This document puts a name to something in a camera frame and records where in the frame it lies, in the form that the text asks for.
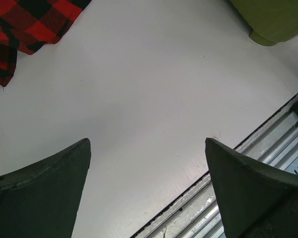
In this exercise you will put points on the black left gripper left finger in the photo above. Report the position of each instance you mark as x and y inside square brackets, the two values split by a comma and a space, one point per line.
[42, 200]

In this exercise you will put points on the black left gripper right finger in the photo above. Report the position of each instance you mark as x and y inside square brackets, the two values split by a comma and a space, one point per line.
[255, 200]

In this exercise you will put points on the red plaid shirt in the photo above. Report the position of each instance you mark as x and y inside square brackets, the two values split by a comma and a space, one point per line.
[27, 25]

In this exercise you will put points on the green plastic basket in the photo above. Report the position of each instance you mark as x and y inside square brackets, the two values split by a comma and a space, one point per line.
[271, 21]

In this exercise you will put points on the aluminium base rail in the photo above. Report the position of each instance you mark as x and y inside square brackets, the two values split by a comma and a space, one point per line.
[195, 213]

